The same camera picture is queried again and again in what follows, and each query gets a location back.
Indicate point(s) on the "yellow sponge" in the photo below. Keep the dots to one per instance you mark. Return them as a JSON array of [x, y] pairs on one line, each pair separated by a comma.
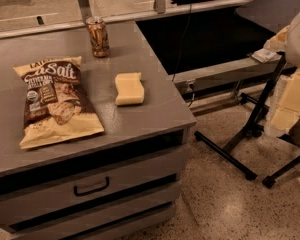
[[130, 89]]

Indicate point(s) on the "brown chip bag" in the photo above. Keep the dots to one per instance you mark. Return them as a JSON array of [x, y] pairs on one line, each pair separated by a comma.
[[57, 107]]

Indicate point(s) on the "grey side bench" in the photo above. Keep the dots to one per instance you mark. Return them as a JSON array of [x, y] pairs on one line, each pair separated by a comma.
[[220, 74]]

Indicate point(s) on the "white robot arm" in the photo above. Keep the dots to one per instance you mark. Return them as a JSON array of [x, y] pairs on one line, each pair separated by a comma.
[[284, 115]]

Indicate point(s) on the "small white packet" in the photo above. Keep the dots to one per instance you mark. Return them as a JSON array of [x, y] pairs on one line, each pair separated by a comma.
[[264, 55]]

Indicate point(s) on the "black drawer handle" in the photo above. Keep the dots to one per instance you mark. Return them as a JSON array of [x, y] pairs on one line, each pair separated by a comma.
[[80, 191]]

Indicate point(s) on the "gold drink can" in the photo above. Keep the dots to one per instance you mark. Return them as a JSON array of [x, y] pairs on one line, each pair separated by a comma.
[[98, 36]]

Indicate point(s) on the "black folding stand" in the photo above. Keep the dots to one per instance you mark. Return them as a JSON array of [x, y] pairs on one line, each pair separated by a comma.
[[269, 14]]

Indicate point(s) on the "grey drawer cabinet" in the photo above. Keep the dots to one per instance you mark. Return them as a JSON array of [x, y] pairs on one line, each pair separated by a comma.
[[143, 149]]

